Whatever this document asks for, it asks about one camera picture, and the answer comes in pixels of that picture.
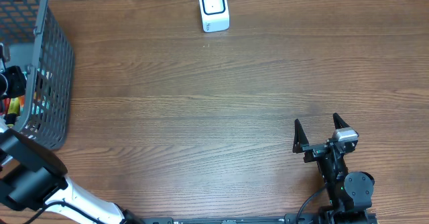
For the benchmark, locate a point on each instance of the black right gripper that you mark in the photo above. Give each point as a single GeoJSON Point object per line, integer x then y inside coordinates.
{"type": "Point", "coordinates": [314, 151]}

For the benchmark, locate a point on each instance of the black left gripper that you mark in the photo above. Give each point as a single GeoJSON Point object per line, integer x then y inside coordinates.
{"type": "Point", "coordinates": [19, 85]}

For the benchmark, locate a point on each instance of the red snack stick packet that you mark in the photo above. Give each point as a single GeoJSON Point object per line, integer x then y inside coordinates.
{"type": "Point", "coordinates": [5, 106]}

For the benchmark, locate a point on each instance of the teal Kleenex tissue pack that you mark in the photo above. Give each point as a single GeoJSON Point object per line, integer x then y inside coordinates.
{"type": "Point", "coordinates": [41, 101]}

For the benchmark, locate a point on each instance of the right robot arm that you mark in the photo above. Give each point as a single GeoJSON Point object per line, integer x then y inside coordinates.
{"type": "Point", "coordinates": [350, 193]}

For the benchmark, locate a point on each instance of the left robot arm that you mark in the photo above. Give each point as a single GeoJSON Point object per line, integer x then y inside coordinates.
{"type": "Point", "coordinates": [40, 182]}

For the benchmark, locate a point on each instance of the white barcode scanner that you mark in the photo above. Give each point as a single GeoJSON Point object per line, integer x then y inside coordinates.
{"type": "Point", "coordinates": [215, 15]}

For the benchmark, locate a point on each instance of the grey plastic mesh basket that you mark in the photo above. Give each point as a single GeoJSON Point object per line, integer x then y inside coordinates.
{"type": "Point", "coordinates": [36, 40]}

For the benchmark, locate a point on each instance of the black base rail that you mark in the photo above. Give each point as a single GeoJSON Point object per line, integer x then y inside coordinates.
{"type": "Point", "coordinates": [228, 220]}

